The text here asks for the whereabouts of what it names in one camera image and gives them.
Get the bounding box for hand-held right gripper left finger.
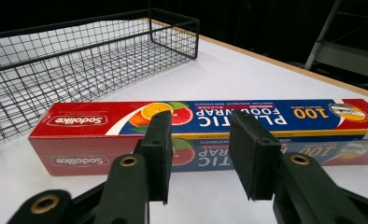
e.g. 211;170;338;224
92;110;174;224

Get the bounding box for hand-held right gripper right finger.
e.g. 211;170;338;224
228;109;368;224

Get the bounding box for red and blue food wrap box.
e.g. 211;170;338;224
28;98;368;177

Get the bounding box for black wire basket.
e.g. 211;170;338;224
0;7;201;147

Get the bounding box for grey metal stand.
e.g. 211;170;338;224
304;0;368;82

